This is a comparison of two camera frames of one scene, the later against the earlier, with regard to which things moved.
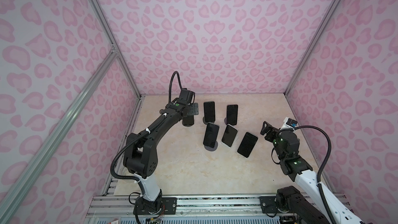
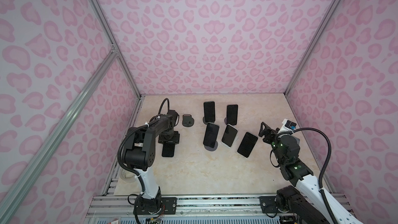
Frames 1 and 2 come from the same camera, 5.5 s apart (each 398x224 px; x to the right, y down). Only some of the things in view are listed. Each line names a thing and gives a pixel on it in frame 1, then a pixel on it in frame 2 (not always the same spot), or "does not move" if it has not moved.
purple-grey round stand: x=211 y=148 does not move
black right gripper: x=273 y=131 does not move
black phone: x=188 y=120 → x=168 y=150
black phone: x=247 y=144 does not move
